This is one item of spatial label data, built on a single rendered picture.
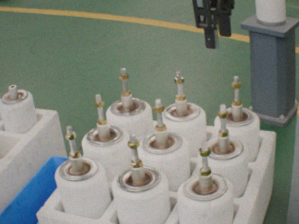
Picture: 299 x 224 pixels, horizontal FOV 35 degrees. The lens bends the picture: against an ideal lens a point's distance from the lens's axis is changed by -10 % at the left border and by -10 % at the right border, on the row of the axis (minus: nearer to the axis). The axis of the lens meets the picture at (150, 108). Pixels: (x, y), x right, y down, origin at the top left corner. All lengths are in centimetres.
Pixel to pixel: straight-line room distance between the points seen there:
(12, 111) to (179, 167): 46
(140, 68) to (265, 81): 61
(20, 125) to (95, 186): 40
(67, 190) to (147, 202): 15
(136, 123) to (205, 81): 72
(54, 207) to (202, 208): 30
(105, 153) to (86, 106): 72
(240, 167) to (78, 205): 30
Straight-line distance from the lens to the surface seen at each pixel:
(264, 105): 150
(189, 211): 83
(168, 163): 94
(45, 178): 122
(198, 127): 104
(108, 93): 176
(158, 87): 175
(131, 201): 85
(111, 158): 99
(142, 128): 109
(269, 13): 139
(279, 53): 141
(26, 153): 119
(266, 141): 109
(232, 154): 92
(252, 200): 92
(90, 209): 93
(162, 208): 88
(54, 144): 131
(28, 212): 117
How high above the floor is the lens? 76
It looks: 28 degrees down
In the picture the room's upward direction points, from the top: 7 degrees counter-clockwise
